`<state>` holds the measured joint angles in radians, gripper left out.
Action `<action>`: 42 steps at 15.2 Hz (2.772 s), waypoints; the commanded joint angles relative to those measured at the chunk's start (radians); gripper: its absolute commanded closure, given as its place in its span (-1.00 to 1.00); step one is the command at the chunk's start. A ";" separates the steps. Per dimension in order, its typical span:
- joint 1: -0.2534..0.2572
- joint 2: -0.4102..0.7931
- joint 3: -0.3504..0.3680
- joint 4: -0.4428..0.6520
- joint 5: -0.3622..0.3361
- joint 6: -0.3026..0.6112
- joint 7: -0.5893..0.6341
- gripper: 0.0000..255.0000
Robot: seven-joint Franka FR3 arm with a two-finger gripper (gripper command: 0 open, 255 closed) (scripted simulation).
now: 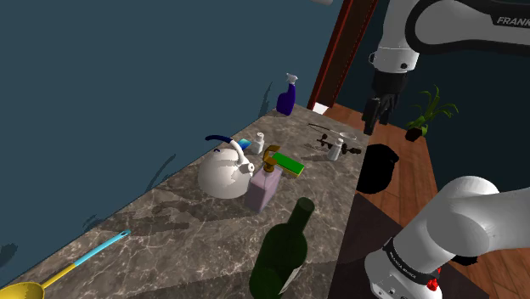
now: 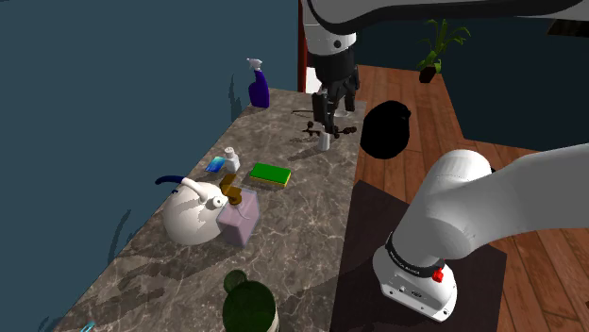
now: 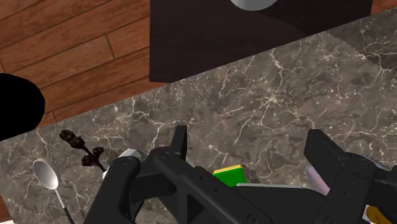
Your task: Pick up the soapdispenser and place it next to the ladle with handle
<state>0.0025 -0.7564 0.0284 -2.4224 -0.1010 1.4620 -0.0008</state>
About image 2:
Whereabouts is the red door frame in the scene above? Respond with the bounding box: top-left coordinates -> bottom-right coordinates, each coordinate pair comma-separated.
296,0 -> 310,93

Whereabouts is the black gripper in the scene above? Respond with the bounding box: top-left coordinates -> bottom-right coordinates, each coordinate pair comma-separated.
311,49 -> 361,135

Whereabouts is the black round bin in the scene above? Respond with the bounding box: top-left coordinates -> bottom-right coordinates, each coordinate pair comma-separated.
359,99 -> 412,160

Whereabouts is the white kettle with blue handle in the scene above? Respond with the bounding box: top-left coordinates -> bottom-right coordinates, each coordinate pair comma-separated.
154,174 -> 229,247

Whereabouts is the dark robot stand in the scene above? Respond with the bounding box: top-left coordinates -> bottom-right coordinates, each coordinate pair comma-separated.
329,178 -> 509,332

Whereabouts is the green and yellow sponge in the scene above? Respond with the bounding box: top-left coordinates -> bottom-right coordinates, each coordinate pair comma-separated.
248,161 -> 293,191

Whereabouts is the white vase with dark twigs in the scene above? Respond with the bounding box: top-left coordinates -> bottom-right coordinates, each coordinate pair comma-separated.
291,108 -> 358,153

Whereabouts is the small white shaker bottle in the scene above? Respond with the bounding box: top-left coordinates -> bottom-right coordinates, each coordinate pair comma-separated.
222,146 -> 242,174

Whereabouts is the dark green round pot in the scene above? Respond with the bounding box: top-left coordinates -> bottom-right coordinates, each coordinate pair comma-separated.
221,269 -> 281,332

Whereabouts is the small blue sponge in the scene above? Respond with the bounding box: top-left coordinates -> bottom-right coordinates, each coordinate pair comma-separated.
204,156 -> 227,174

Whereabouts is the purple soap dispenser brown pump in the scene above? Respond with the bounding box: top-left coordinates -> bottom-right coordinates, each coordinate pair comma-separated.
215,173 -> 261,249

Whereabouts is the purple spray bottle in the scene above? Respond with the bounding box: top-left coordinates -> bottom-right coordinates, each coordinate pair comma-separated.
246,58 -> 271,110

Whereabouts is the green potted plant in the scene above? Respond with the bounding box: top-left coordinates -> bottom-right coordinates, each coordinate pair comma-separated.
415,18 -> 472,84

